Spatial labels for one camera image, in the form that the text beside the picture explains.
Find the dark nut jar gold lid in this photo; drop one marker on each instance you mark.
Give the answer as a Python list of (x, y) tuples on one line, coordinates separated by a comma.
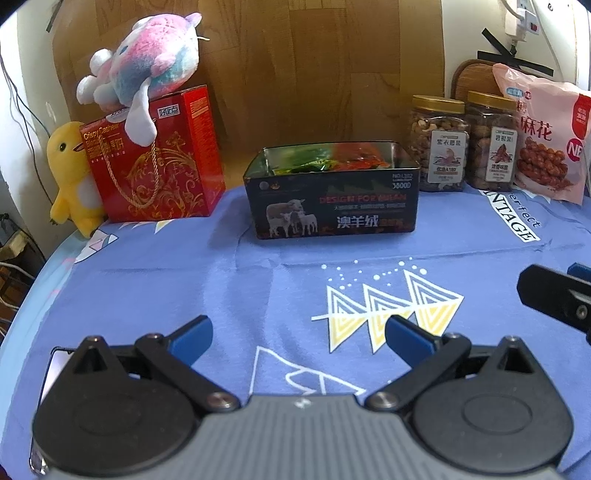
[(491, 143)]

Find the smartphone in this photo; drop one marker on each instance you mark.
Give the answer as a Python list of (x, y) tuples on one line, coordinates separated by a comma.
[(51, 374)]

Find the green snack packet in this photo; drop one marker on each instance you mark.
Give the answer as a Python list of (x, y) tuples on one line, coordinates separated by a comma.
[(309, 166)]

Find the black tape cross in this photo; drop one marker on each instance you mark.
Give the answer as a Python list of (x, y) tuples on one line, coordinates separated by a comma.
[(512, 55)]

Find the red gift box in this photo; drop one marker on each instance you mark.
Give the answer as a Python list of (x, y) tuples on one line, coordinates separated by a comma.
[(175, 161)]

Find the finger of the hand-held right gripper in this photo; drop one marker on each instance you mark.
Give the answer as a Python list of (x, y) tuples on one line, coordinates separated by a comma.
[(549, 295), (581, 270)]

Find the wooden board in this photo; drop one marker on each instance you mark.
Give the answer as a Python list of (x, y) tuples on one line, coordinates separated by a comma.
[(300, 69)]

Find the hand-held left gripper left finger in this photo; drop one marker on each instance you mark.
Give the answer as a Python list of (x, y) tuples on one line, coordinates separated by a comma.
[(191, 339)]

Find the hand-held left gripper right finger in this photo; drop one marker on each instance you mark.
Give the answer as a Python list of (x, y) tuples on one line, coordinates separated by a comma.
[(408, 339)]

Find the grey wall tape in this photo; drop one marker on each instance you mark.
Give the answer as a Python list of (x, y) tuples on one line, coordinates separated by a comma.
[(54, 14)]

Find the brown wooden tray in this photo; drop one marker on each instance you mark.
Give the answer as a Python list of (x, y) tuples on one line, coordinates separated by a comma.
[(475, 78)]

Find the pink blue plush toy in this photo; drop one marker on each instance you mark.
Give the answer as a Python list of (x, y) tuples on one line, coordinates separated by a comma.
[(147, 64)]

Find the black tin box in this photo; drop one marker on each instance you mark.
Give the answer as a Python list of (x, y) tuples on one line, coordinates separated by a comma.
[(332, 207)]

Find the white power strip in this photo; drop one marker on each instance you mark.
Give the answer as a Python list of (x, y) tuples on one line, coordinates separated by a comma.
[(524, 16)]

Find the red snack packet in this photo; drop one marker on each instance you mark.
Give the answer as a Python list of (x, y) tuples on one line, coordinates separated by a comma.
[(369, 162)]

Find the light nut jar gold lid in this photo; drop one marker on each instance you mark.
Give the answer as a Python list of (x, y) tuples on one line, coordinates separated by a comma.
[(438, 143)]

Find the blue printed cloth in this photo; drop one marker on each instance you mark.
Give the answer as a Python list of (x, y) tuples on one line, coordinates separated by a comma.
[(277, 286)]

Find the yellow duck plush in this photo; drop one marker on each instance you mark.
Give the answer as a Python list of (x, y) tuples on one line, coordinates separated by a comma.
[(71, 180)]

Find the pink snack bag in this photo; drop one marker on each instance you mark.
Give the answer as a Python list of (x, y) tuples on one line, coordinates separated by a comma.
[(549, 138)]

